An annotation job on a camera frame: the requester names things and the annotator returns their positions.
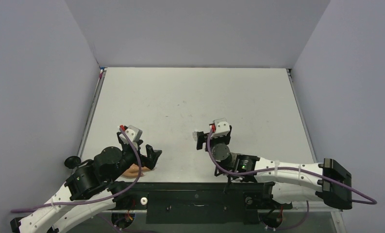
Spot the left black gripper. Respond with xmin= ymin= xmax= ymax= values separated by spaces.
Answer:
xmin=108 ymin=139 xmax=162 ymax=183

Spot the clear nail polish bottle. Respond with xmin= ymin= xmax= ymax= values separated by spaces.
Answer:
xmin=192 ymin=131 xmax=198 ymax=142

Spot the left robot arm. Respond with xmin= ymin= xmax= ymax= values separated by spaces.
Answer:
xmin=10 ymin=126 xmax=162 ymax=233

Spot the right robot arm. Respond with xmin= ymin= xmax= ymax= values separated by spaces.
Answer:
xmin=193 ymin=124 xmax=352 ymax=210

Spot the mannequin hand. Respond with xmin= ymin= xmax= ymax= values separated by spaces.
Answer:
xmin=121 ymin=164 xmax=149 ymax=178

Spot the black round knob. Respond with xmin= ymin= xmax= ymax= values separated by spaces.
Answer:
xmin=64 ymin=156 xmax=82 ymax=169

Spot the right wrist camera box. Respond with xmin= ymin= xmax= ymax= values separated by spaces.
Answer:
xmin=210 ymin=118 xmax=231 ymax=138

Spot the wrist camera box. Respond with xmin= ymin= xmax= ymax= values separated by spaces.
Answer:
xmin=210 ymin=118 xmax=231 ymax=138
xmin=118 ymin=125 xmax=142 ymax=144

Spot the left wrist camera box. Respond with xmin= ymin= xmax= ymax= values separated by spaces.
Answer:
xmin=118 ymin=125 xmax=142 ymax=144

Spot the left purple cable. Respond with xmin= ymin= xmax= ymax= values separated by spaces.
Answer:
xmin=10 ymin=125 xmax=143 ymax=215

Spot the purple cable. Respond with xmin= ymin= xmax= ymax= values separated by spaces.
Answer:
xmin=206 ymin=125 xmax=378 ymax=206
xmin=10 ymin=125 xmax=143 ymax=215

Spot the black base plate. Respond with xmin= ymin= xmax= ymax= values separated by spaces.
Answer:
xmin=114 ymin=182 xmax=293 ymax=225

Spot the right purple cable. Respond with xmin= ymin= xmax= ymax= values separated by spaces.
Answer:
xmin=206 ymin=125 xmax=378 ymax=206

